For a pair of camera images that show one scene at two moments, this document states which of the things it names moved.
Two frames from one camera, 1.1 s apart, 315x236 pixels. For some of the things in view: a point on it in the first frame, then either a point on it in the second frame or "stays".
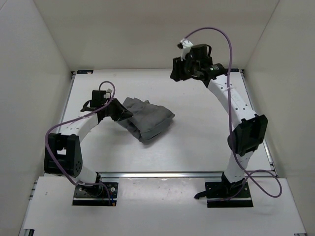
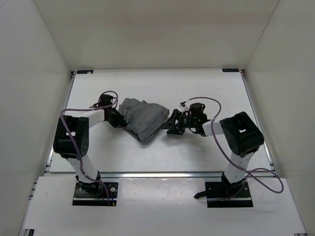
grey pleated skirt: x=148 y=120 stays
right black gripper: x=177 y=74 -> x=176 y=115
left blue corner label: x=84 y=71 stays
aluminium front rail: x=161 y=174 stays
